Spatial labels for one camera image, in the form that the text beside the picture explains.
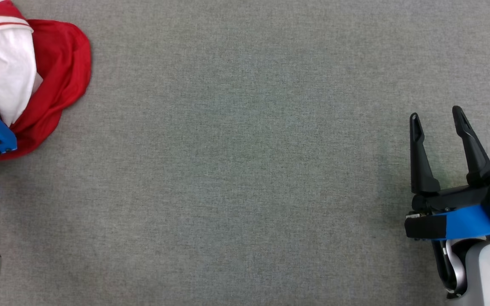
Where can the red and white basketball jersey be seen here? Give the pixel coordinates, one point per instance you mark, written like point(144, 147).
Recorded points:
point(62, 63)

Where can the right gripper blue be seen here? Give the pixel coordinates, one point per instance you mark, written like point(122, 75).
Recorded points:
point(457, 223)

